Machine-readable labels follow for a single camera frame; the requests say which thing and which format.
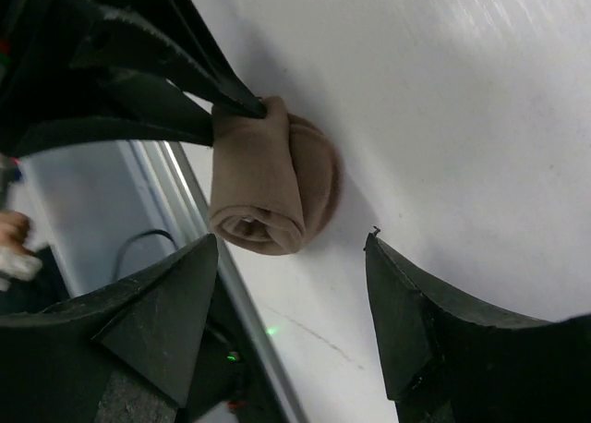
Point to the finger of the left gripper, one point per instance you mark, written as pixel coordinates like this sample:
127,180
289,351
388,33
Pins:
168,39
115,113

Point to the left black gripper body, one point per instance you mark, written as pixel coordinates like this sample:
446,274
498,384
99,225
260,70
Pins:
51,59

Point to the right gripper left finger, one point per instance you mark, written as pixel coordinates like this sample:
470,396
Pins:
54,367

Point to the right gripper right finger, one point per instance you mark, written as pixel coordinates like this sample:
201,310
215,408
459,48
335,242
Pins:
447,356

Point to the brown sock with striped cuff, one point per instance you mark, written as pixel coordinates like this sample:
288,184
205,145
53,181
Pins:
276,182

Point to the aluminium frame rail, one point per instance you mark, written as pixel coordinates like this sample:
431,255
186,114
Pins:
159,338

